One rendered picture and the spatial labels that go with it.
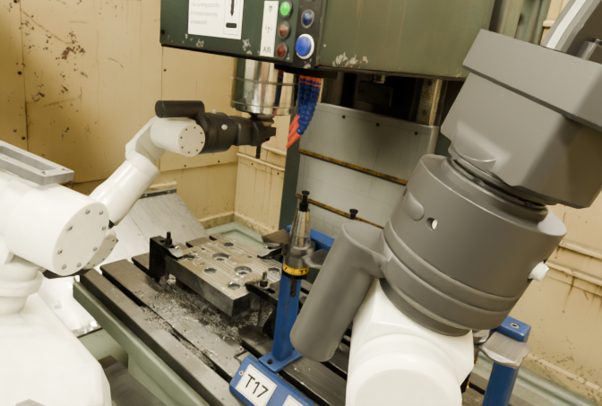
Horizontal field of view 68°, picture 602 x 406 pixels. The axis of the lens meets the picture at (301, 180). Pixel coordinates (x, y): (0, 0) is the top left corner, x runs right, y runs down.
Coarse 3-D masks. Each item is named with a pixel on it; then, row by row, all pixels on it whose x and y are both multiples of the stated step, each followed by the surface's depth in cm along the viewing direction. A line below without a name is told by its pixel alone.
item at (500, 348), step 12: (492, 336) 64; (504, 336) 64; (480, 348) 61; (492, 348) 61; (504, 348) 61; (516, 348) 62; (528, 348) 62; (492, 360) 59; (504, 360) 59; (516, 360) 59
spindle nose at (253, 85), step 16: (240, 64) 97; (256, 64) 95; (272, 64) 95; (240, 80) 98; (256, 80) 96; (272, 80) 96; (288, 80) 98; (240, 96) 98; (256, 96) 97; (272, 96) 97; (288, 96) 99; (256, 112) 98; (272, 112) 98; (288, 112) 101
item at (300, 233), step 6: (300, 216) 82; (306, 216) 82; (294, 222) 83; (300, 222) 82; (306, 222) 82; (294, 228) 83; (300, 228) 82; (306, 228) 83; (294, 234) 83; (300, 234) 82; (306, 234) 83; (288, 240) 84; (294, 240) 83; (300, 240) 83; (306, 240) 83; (300, 246) 83; (306, 246) 83
